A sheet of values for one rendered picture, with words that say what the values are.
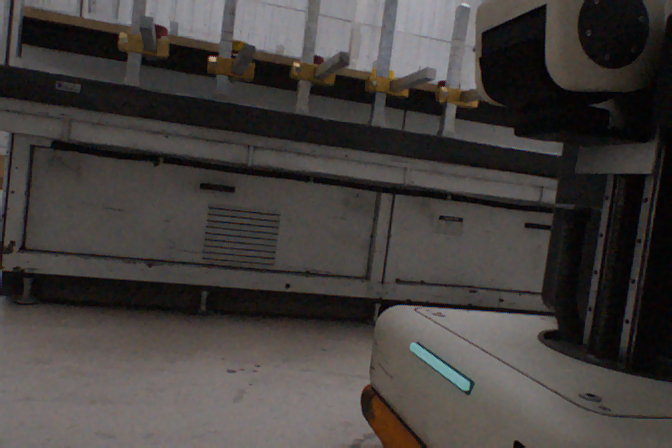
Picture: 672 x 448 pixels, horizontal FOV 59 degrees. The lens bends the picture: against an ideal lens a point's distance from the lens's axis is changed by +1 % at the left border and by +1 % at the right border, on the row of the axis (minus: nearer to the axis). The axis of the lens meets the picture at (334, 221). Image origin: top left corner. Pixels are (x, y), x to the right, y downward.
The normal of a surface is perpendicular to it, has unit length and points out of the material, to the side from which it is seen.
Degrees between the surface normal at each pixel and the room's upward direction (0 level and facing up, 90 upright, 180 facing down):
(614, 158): 90
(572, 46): 90
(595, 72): 90
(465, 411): 90
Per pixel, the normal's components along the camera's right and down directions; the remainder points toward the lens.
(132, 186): 0.26, 0.11
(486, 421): -0.96, -0.11
